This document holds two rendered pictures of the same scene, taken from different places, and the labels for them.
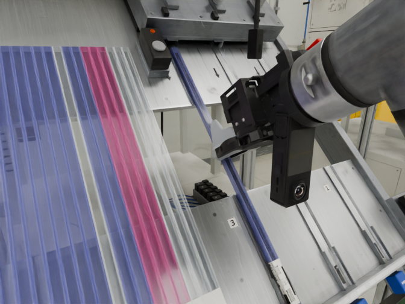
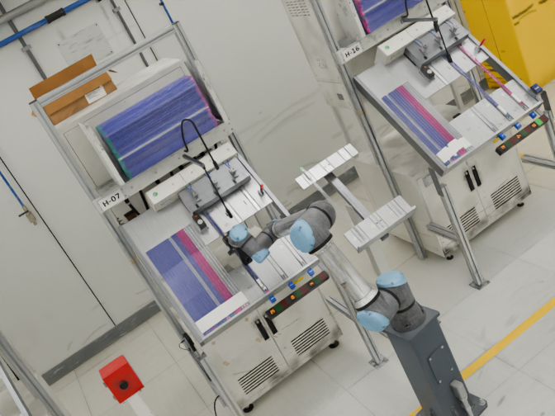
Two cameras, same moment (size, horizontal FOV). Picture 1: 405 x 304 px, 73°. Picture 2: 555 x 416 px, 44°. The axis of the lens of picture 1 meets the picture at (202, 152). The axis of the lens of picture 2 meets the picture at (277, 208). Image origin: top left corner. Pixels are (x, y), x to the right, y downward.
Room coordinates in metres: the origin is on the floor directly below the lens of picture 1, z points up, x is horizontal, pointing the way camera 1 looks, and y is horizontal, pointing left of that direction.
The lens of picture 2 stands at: (-2.33, -1.02, 2.28)
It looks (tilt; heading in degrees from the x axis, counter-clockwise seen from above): 24 degrees down; 14
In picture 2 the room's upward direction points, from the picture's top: 27 degrees counter-clockwise
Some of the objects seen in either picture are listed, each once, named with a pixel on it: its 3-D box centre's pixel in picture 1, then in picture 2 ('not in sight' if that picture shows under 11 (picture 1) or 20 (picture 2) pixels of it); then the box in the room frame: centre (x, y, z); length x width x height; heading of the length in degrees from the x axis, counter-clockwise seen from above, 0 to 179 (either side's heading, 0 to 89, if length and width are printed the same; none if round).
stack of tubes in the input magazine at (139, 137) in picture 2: not in sight; (158, 125); (0.72, 0.10, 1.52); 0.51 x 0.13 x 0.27; 120
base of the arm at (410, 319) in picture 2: not in sight; (404, 310); (-0.02, -0.71, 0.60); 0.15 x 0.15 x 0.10
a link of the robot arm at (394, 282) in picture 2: not in sight; (393, 290); (-0.02, -0.70, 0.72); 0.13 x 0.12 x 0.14; 144
